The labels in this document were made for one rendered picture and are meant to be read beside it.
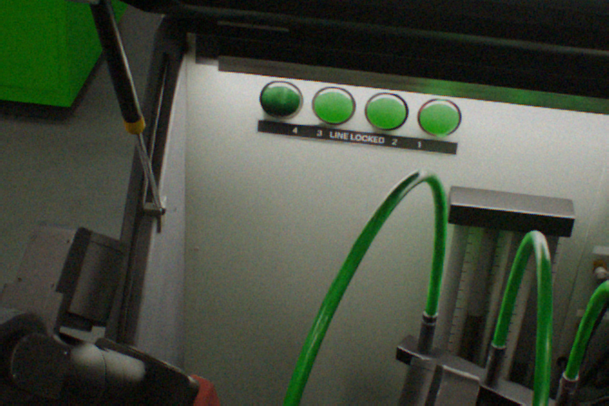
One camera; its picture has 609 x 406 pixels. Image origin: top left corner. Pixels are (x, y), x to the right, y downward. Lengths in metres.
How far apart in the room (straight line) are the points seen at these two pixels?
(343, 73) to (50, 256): 0.55
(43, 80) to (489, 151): 2.65
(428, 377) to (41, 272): 0.35
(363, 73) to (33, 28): 2.57
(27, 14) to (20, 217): 0.67
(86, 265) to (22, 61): 3.04
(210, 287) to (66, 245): 0.71
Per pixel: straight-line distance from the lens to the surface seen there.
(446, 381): 0.93
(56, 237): 0.76
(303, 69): 1.23
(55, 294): 0.75
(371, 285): 1.42
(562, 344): 1.48
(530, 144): 1.30
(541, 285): 1.05
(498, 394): 1.35
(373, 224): 1.00
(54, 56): 3.74
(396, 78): 1.22
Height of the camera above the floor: 2.02
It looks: 34 degrees down
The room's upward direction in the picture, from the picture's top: 5 degrees clockwise
